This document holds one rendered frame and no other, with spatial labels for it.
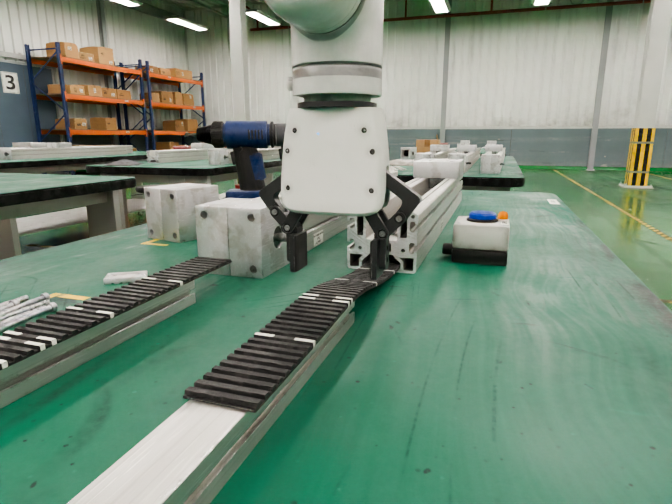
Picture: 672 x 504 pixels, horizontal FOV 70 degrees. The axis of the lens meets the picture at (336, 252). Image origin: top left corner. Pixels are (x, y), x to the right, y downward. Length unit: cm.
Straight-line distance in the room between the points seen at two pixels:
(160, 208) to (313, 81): 55
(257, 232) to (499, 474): 44
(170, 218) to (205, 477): 68
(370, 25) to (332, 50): 4
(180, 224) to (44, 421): 57
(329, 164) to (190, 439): 27
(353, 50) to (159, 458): 34
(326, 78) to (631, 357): 36
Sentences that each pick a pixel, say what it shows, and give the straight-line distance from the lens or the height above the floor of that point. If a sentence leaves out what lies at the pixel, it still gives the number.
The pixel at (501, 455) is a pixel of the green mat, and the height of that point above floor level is 78.
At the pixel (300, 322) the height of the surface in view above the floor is 81.
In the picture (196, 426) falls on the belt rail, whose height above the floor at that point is 81.
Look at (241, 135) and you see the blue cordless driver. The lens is 109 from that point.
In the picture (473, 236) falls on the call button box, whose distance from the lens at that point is 74.
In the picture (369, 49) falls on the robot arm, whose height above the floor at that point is 104.
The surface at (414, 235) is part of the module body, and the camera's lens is 67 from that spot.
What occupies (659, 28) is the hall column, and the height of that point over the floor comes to 280.
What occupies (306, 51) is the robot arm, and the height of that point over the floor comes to 104.
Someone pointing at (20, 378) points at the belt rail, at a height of 79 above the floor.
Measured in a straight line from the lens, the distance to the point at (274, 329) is 40.
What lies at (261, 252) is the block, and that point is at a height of 82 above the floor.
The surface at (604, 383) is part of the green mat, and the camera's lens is 44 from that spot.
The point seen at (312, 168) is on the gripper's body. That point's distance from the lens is 46.
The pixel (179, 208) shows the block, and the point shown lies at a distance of 90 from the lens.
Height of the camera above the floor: 97
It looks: 14 degrees down
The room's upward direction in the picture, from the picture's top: straight up
